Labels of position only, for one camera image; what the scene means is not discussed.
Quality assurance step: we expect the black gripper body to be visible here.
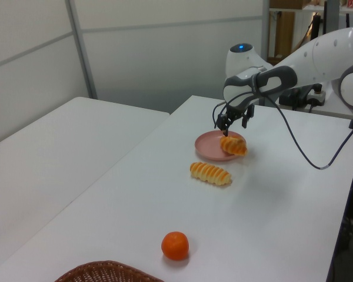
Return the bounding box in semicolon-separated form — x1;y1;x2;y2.
222;103;255;120

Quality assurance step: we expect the braided bread loaf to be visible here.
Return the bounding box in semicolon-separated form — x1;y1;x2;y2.
219;136;248;156

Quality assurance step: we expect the striped bread roll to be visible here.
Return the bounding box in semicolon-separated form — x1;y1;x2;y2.
189;162;232;187

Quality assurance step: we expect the orange fruit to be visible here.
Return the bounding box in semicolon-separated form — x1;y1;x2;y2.
161;231;190;261

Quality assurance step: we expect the pink plate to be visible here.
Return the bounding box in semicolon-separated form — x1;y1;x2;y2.
194;130;248;162

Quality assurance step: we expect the brown woven basket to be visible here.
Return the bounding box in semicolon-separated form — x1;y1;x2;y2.
54;260;165;282

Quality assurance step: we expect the black power box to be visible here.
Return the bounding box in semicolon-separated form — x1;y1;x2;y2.
279;87;310;111

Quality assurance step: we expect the emergency stop button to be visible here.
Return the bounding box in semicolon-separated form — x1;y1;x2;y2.
307;83;327;107

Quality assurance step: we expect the wooden cabinet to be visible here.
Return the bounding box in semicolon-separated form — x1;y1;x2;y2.
267;13;297;67

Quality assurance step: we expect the black monitor stand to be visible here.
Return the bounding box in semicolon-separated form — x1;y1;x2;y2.
311;14;323;41

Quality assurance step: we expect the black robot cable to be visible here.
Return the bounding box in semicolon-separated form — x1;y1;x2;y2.
213;73;353;171

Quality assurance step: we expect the grey partition post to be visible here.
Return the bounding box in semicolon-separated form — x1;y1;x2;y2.
65;0;98;100

